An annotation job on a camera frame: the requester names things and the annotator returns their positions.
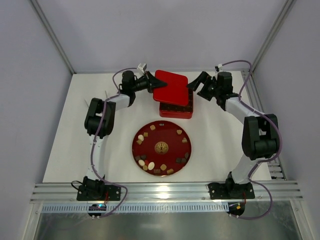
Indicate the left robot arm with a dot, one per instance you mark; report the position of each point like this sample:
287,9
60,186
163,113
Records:
100,117

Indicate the aluminium front rail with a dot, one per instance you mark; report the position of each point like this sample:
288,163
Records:
161,191

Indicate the slotted cable duct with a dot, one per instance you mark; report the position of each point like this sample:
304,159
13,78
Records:
135,207

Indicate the brown block chocolate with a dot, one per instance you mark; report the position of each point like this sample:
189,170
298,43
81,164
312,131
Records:
156,171

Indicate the white round chocolate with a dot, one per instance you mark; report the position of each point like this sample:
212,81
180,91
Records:
141,137

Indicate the white swirl chocolate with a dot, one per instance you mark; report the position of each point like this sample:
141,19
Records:
141,162

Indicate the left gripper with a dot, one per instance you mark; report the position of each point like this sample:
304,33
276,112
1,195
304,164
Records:
150,83

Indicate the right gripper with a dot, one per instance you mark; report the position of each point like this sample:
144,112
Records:
205,86

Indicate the right frame post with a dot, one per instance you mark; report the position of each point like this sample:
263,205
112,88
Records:
273,32

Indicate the tan fluted chocolate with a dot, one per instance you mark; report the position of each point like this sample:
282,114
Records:
163,167

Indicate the white oval chocolate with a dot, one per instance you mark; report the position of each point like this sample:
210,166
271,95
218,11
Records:
151,166

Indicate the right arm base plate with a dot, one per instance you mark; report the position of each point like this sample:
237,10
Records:
224,191

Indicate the tan flower chocolate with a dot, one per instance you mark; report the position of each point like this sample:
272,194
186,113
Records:
184,140

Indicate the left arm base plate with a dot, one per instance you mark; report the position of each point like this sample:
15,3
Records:
100,193

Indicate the right side rail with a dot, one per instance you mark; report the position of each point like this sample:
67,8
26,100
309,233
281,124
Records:
262,133

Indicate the red tin lid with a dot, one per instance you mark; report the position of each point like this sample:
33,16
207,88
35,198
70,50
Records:
176,91

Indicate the round red tray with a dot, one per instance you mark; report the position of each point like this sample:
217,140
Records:
162,146

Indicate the tan ribbed chocolate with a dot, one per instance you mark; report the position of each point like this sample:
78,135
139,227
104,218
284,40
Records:
170,171

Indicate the red chocolate box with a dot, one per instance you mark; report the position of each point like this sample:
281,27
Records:
167,110

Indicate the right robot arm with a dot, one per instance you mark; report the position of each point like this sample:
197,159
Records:
244,170

